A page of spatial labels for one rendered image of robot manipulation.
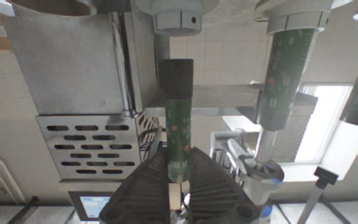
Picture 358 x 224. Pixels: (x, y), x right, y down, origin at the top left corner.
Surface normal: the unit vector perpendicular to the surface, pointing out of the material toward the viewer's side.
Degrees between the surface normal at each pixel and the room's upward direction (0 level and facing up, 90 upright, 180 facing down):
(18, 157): 90
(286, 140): 90
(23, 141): 90
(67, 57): 90
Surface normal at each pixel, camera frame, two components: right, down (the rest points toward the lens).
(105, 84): 0.00, 0.35
